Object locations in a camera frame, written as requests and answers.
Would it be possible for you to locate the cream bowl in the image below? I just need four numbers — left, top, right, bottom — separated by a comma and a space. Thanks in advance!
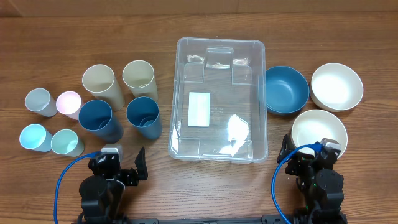
310, 63, 364, 112
290, 110, 348, 158

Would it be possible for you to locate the small mint green cup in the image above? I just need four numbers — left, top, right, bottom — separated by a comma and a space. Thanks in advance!
51, 129, 85, 157

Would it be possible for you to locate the dark blue bowl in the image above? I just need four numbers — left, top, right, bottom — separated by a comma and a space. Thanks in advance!
266, 66, 310, 115

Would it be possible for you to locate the small pink cup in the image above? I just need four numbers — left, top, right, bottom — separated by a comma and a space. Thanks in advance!
56, 91, 83, 120

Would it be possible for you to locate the clear plastic storage container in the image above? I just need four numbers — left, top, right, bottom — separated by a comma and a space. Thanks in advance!
168, 37, 268, 164

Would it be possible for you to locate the small light blue cup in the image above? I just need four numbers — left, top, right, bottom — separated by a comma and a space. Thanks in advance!
19, 124, 53, 152

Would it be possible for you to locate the tall beige cup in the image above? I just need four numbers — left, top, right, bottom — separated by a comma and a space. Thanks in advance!
82, 64, 125, 111
123, 60, 159, 101

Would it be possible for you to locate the small grey cup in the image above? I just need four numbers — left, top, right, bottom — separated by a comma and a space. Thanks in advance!
25, 88, 58, 117

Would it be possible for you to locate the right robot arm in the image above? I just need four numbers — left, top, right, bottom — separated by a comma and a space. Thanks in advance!
271, 134, 348, 223

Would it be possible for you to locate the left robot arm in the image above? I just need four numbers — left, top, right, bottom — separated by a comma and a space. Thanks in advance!
78, 144, 148, 224

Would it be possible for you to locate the white label in container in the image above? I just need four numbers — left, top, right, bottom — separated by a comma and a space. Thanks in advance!
188, 92, 210, 127

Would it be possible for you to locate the tall blue cup right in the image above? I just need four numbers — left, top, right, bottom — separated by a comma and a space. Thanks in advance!
126, 96, 162, 140

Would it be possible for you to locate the tall blue cup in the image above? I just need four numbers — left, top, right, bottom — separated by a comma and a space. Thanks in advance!
78, 100, 124, 143
126, 96, 162, 140

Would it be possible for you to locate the tall blue cup left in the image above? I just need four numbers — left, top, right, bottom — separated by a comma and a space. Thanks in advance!
78, 100, 124, 143

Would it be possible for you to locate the left blue cable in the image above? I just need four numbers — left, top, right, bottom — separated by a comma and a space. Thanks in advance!
53, 151, 103, 224

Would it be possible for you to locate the blue cable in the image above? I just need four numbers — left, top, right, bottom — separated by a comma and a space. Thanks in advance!
271, 141, 323, 224
53, 151, 103, 224

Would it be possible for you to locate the right blue cable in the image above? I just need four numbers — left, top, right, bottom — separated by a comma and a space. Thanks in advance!
271, 141, 323, 224

